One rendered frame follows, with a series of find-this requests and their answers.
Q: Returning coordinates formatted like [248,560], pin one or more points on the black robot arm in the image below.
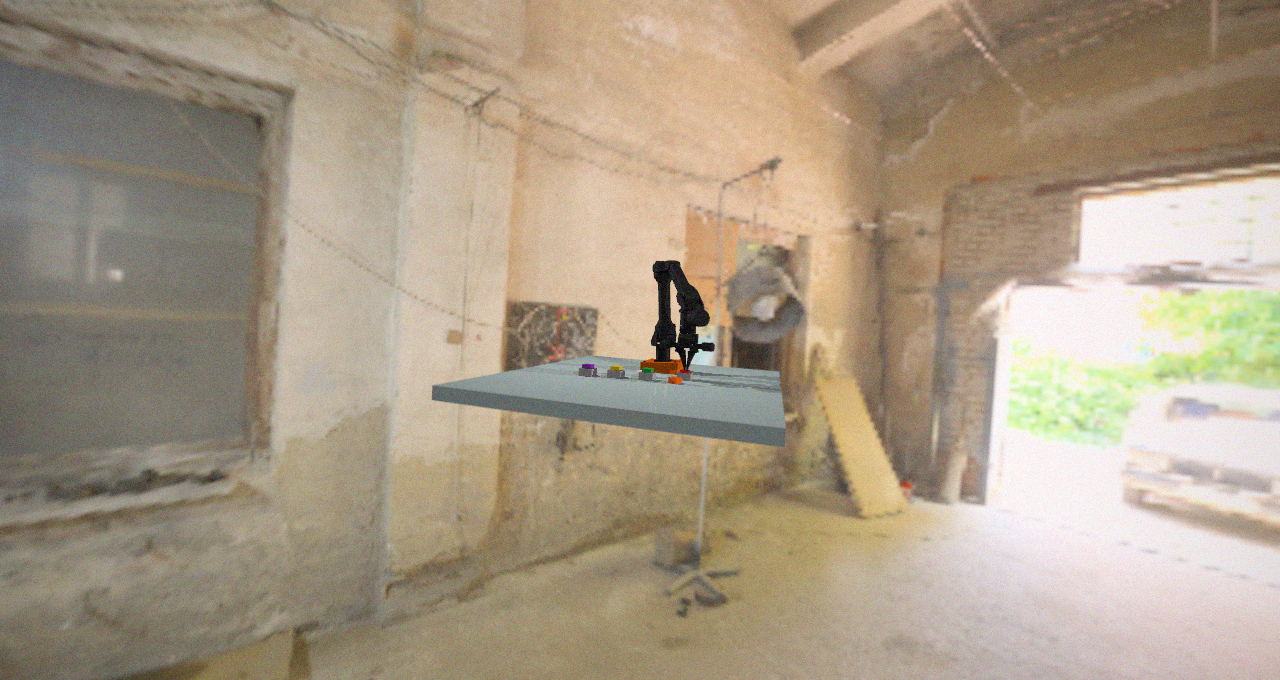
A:
[692,312]

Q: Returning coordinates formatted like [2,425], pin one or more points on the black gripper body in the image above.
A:
[687,329]

